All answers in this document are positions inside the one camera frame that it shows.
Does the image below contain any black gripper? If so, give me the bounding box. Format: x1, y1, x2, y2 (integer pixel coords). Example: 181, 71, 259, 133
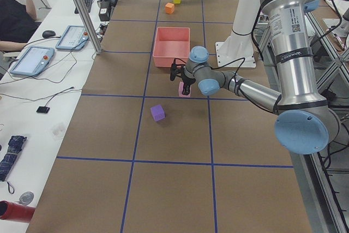
182, 65, 195, 95

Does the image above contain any pink foam block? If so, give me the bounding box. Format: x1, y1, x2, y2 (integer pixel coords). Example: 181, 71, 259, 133
178, 81, 191, 98

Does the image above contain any purple foam block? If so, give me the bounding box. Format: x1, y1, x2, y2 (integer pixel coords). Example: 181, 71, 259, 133
151, 104, 165, 122

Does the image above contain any orange foam block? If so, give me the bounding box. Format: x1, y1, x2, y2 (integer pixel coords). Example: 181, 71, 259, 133
165, 2, 175, 14

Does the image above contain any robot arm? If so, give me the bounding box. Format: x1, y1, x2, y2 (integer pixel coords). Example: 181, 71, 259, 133
171, 0, 341, 154

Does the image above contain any pink plastic bin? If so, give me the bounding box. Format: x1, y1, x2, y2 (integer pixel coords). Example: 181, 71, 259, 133
153, 27, 190, 68

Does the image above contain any black box on desk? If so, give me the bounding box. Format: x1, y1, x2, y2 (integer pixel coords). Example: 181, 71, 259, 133
99, 1, 111, 22

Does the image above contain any far teach pendant tablet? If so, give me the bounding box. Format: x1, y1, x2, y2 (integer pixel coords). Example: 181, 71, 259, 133
55, 25, 89, 51

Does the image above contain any teach pendant tablet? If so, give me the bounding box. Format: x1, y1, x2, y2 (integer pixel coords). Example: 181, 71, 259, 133
10, 46, 55, 76
55, 25, 89, 51

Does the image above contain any small black device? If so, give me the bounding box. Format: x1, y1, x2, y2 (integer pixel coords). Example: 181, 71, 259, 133
36, 106, 50, 114

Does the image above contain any black computer mouse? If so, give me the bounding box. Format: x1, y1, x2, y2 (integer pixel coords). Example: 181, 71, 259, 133
42, 30, 56, 38

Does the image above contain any near teach pendant tablet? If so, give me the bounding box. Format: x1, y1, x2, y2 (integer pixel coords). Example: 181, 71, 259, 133
10, 46, 55, 76

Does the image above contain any folded blue umbrella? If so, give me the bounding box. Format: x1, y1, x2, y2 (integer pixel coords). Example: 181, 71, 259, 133
1, 135, 27, 194

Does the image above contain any seated person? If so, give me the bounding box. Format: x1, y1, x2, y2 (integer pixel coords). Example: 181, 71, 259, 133
1, 0, 38, 52

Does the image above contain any round metal lid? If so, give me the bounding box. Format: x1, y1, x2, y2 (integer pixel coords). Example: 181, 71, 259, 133
18, 192, 34, 206

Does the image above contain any red bottle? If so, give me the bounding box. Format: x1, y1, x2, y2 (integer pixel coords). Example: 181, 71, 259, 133
1, 200, 35, 223

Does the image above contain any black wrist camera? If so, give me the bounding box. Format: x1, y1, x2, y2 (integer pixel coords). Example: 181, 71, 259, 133
170, 63, 178, 81

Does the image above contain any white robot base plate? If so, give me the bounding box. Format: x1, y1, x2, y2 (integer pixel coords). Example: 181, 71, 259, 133
215, 40, 256, 68

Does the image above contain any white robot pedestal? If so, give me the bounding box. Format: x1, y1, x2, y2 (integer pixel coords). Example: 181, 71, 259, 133
231, 0, 260, 46

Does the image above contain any aluminium frame post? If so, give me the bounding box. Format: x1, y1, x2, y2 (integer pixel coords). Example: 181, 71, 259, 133
73, 0, 102, 55

